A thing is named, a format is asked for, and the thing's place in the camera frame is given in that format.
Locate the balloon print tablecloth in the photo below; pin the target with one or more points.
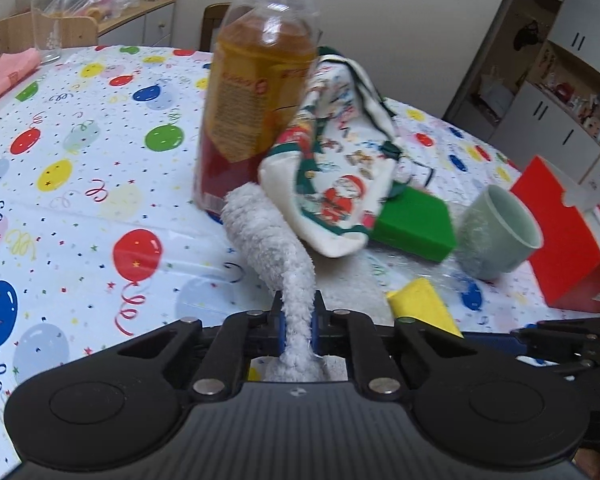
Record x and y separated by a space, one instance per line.
80 185

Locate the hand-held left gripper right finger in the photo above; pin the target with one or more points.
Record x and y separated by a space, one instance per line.
316 335

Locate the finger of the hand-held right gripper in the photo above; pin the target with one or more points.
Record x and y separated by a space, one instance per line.
570 337
572 366

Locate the black hanging bag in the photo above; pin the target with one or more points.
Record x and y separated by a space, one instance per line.
525 35

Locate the clear drinking glass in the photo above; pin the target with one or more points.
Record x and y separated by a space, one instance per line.
48 30

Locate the plastic tea bottle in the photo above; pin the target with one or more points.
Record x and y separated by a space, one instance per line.
260 85

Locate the Christmas print cloth bag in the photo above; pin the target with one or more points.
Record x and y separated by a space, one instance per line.
340 180

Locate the white lower cabinet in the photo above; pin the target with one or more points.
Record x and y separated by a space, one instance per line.
545 130

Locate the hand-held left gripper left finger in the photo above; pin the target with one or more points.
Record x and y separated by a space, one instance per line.
281 335

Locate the yellow sponge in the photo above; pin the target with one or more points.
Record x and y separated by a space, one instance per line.
425 305

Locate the wooden chair back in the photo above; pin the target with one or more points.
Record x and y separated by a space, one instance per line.
212 27

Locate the large white upper cabinet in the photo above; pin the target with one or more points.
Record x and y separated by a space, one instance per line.
590 30

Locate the white bag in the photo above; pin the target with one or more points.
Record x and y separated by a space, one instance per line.
497 97

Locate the wooden side cabinet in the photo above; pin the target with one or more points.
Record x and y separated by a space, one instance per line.
130 25

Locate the red cardboard box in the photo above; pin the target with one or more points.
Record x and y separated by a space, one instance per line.
560 240

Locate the green sponge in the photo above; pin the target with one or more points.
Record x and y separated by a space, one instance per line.
415 222

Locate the pink printed cloth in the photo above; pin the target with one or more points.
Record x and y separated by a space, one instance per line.
5 75

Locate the white fluffy towel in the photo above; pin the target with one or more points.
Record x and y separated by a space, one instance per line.
265 230

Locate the pale green ceramic cup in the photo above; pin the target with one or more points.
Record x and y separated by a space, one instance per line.
485 240

